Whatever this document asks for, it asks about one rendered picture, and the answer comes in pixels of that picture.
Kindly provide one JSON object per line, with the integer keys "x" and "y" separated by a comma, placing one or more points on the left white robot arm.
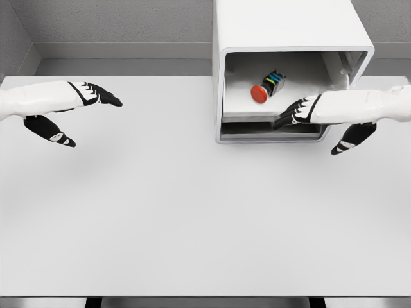
{"x": 9, "y": 102}

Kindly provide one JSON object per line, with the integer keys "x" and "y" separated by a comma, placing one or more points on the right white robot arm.
{"x": 393, "y": 102}

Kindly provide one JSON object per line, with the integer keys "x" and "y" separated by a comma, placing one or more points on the red button load switch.
{"x": 268, "y": 86}

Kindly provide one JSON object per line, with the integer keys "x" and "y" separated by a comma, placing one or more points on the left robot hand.
{"x": 54, "y": 96}

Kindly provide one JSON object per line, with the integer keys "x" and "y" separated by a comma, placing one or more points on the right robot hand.
{"x": 340, "y": 107}

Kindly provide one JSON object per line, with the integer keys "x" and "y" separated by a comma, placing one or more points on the white cabinet drawer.
{"x": 244, "y": 96}

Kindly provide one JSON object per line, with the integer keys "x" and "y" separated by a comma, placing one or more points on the white tabletop storage cabinet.
{"x": 289, "y": 29}

